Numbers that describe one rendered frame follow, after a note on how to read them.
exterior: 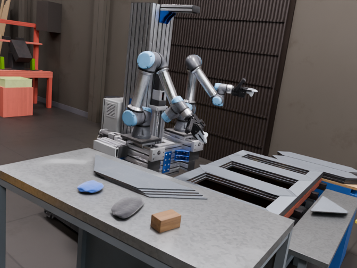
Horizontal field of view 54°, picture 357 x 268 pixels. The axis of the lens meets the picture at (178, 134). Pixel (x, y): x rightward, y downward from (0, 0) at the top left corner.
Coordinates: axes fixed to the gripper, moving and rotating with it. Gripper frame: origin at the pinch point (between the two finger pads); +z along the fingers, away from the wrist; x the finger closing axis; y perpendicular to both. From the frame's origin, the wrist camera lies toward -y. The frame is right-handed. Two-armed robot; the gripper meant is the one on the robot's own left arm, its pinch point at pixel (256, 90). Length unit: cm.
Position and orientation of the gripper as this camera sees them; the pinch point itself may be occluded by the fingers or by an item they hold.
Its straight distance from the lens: 306.7
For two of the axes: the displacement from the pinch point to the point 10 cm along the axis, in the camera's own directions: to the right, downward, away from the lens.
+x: -2.6, 3.2, -9.1
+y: -0.9, 9.3, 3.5
